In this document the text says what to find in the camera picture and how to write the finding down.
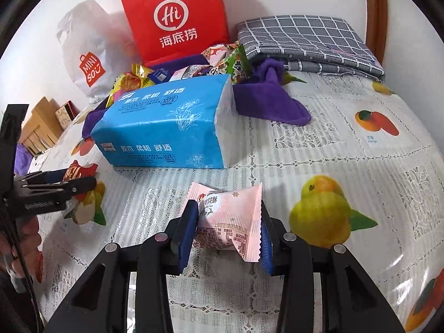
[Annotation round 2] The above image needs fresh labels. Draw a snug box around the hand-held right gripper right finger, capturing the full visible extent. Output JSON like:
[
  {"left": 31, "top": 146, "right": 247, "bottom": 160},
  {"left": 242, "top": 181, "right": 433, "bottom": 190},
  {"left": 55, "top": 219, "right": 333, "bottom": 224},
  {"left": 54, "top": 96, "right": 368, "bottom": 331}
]
[{"left": 259, "top": 201, "right": 415, "bottom": 333}]

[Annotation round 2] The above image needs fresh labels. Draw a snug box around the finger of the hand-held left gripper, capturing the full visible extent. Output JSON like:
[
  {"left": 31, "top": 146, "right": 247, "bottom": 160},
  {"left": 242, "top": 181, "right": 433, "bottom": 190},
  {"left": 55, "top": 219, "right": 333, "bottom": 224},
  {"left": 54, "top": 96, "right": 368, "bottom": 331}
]
[
  {"left": 14, "top": 168, "right": 70, "bottom": 186},
  {"left": 26, "top": 176, "right": 98, "bottom": 198}
]

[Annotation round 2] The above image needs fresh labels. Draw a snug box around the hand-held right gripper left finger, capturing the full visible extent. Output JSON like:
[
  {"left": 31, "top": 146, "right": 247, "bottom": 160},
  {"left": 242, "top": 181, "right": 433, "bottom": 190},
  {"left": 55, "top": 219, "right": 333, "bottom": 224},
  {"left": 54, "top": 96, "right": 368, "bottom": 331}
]
[{"left": 43, "top": 199, "right": 199, "bottom": 333}]

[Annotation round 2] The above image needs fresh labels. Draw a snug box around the red snack packet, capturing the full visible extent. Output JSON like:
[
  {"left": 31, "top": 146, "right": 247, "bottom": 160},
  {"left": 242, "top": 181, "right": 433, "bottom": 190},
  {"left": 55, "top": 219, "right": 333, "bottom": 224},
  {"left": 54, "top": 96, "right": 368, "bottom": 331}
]
[{"left": 62, "top": 160, "right": 99, "bottom": 202}]

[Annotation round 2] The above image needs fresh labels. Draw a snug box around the pink white pastry packet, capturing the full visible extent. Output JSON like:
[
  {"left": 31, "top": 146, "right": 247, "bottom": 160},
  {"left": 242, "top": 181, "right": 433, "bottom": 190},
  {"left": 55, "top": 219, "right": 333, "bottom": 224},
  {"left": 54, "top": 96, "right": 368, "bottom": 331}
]
[
  {"left": 171, "top": 64, "right": 209, "bottom": 79},
  {"left": 180, "top": 181, "right": 263, "bottom": 262}
]

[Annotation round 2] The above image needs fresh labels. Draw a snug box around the pink yellow snack packet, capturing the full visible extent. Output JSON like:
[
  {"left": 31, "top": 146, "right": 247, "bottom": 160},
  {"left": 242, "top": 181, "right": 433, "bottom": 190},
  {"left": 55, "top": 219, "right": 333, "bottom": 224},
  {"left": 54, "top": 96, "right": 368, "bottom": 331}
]
[{"left": 105, "top": 73, "right": 155, "bottom": 109}]

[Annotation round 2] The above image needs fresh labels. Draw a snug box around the small blue snack packet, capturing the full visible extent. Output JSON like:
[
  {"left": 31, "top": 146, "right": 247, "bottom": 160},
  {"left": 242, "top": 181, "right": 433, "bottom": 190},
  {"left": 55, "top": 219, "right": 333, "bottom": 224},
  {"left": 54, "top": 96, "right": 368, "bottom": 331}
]
[{"left": 149, "top": 66, "right": 174, "bottom": 81}]

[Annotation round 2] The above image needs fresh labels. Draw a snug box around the purple towel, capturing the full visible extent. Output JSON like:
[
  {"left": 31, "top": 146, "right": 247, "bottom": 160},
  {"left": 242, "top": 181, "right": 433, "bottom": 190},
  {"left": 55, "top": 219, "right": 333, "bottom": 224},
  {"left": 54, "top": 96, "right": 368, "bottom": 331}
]
[{"left": 82, "top": 54, "right": 312, "bottom": 138}]

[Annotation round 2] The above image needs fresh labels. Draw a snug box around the green triangular snack packet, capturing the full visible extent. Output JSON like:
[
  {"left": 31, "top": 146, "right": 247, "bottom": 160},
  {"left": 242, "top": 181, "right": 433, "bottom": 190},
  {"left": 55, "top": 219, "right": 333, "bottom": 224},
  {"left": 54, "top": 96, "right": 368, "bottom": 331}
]
[{"left": 211, "top": 47, "right": 251, "bottom": 85}]

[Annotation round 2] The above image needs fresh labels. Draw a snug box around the pink panda snack packet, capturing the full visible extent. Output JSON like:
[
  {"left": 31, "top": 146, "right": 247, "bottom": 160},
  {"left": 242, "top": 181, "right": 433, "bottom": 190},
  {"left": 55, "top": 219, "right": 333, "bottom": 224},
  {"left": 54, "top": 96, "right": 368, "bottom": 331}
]
[{"left": 201, "top": 43, "right": 240, "bottom": 68}]

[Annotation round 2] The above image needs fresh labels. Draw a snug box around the person's left hand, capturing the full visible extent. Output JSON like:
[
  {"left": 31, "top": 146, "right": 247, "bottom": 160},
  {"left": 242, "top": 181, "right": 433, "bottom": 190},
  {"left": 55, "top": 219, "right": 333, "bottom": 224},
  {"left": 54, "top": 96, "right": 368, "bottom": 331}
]
[{"left": 0, "top": 215, "right": 44, "bottom": 285}]

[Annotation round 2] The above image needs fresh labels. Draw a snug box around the purple fuzzy cloth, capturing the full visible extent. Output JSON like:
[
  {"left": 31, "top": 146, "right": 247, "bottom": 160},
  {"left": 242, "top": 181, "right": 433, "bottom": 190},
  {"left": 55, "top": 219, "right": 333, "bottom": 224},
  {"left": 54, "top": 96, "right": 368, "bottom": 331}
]
[{"left": 14, "top": 144, "right": 35, "bottom": 176}]

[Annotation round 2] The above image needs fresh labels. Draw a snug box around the light wooden furniture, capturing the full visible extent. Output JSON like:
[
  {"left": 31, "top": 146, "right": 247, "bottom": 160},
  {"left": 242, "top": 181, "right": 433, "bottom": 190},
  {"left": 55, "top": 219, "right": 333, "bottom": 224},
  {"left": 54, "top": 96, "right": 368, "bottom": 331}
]
[{"left": 19, "top": 96, "right": 65, "bottom": 155}]

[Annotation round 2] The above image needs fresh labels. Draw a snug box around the fruit print tablecloth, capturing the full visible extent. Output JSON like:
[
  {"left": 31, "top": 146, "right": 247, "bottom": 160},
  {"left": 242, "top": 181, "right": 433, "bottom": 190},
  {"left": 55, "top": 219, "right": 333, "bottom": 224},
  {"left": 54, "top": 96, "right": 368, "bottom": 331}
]
[{"left": 33, "top": 71, "right": 444, "bottom": 333}]

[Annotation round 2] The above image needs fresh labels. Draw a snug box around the blue tissue pack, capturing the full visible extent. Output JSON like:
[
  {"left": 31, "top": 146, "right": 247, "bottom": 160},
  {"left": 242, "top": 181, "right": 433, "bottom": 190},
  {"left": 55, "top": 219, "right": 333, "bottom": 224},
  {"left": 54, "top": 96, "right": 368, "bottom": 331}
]
[{"left": 90, "top": 74, "right": 236, "bottom": 169}]

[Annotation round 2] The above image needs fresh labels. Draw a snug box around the white plastic bag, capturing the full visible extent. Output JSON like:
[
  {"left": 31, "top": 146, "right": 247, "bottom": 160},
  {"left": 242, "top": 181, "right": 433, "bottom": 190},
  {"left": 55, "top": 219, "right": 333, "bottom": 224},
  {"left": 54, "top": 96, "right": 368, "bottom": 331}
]
[{"left": 56, "top": 2, "right": 141, "bottom": 104}]

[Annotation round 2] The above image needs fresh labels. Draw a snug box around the red paper bag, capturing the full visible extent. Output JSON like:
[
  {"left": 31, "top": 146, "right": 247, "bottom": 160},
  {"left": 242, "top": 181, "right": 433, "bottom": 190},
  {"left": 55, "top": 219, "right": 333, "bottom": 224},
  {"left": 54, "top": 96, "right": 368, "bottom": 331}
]
[{"left": 120, "top": 0, "right": 231, "bottom": 67}]

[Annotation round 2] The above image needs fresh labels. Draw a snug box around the grey checked folded cloth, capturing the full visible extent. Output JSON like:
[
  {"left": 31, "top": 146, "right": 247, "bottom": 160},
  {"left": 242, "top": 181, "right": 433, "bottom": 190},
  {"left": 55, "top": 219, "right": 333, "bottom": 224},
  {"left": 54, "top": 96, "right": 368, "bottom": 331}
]
[{"left": 236, "top": 14, "right": 386, "bottom": 83}]

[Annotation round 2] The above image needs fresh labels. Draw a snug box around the brown wooden door frame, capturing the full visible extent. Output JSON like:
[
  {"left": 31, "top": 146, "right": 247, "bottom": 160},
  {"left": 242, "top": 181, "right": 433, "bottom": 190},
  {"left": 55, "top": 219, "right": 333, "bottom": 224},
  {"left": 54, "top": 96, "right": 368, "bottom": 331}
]
[{"left": 364, "top": 0, "right": 388, "bottom": 65}]

